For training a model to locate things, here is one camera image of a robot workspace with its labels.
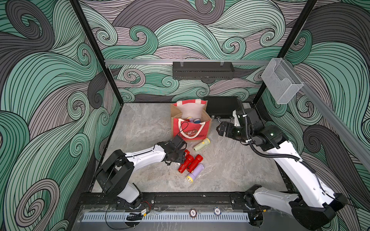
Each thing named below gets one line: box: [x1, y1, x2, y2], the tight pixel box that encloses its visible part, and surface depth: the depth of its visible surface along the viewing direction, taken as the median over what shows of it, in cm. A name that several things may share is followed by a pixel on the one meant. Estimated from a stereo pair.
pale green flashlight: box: [193, 137, 212, 152], surface depth 94 cm
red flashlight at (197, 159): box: [186, 154, 204, 174], surface depth 87 cm
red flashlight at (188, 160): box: [177, 154, 195, 174], surface depth 85 cm
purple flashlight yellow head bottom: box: [185, 163, 205, 183], surface depth 83 cm
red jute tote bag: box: [170, 99, 212, 142], surface depth 90 cm
